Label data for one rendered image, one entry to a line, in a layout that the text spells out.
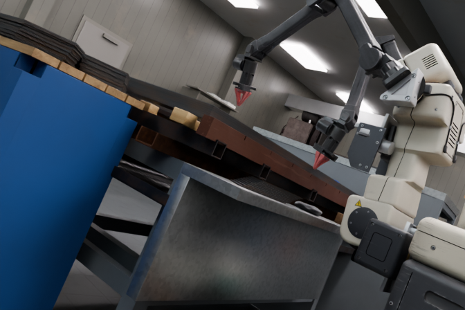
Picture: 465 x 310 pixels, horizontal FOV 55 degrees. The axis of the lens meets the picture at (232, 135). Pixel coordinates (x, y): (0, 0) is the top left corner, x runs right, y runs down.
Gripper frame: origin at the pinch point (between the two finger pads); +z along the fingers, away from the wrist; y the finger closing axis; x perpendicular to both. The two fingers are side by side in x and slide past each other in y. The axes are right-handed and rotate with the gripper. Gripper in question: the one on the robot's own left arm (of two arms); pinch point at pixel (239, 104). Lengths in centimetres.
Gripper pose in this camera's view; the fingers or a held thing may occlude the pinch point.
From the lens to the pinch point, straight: 203.3
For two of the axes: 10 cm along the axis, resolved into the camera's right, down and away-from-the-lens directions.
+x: 7.5, 3.3, -5.8
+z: -2.9, 9.4, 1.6
